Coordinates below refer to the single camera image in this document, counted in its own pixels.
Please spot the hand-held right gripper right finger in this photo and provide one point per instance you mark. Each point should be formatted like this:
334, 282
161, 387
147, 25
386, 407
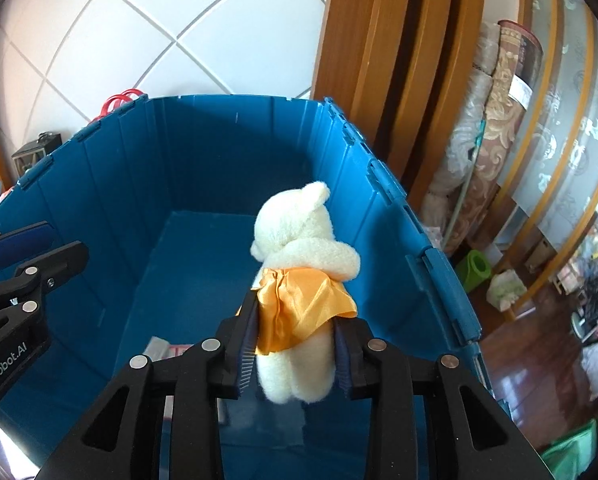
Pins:
343, 360

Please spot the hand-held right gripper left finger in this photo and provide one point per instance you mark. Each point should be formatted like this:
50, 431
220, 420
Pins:
246, 355

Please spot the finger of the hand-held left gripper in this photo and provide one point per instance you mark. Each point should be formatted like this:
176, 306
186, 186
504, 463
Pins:
24, 245
59, 260

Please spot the pink barcode packet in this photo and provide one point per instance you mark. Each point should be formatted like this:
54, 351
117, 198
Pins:
171, 349

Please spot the white teddy bear orange cape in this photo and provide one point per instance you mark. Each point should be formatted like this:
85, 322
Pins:
294, 240

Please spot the blue plastic crate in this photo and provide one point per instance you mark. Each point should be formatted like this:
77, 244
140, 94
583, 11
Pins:
179, 170

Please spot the black gift box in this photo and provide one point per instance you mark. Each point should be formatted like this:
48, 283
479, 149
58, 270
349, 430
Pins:
34, 157

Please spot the green yoga mat roll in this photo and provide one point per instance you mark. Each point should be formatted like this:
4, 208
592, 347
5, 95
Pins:
471, 269

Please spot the red toy suitcase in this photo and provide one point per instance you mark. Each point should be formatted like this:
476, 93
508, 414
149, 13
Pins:
121, 97

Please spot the white green tissue pack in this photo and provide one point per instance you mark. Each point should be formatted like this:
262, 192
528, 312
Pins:
505, 287

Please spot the cardboard box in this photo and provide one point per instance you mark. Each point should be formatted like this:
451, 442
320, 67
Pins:
539, 255

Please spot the green plastic bin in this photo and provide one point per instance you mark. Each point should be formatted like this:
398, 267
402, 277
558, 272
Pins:
571, 442

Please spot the grey rolled carpet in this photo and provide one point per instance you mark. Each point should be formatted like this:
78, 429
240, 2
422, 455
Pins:
466, 150

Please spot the pile of household clutter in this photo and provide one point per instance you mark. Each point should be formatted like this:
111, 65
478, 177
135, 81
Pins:
594, 285

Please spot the red patterned rolled carpet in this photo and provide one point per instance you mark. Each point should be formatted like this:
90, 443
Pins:
504, 125

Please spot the frosted glass partition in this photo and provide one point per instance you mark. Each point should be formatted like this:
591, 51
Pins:
569, 110

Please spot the wooden door frame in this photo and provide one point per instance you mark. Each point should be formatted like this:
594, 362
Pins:
379, 60

